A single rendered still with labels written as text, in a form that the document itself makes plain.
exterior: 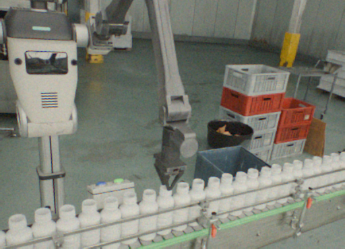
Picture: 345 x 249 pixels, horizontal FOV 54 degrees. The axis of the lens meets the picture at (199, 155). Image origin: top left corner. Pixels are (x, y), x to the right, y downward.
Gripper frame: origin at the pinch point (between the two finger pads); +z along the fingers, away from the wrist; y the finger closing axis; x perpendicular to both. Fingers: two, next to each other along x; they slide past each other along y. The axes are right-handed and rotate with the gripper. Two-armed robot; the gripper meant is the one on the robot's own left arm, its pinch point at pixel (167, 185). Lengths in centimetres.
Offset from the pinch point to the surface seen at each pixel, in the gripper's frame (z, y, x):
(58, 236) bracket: 5.6, -5.3, 33.2
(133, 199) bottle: 1.5, -1.7, 11.8
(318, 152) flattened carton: 110, 171, -318
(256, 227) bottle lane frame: 23.0, -5.7, -37.8
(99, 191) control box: 6.0, 12.7, 17.3
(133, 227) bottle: 11.0, -2.7, 11.5
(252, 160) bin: 26, 47, -81
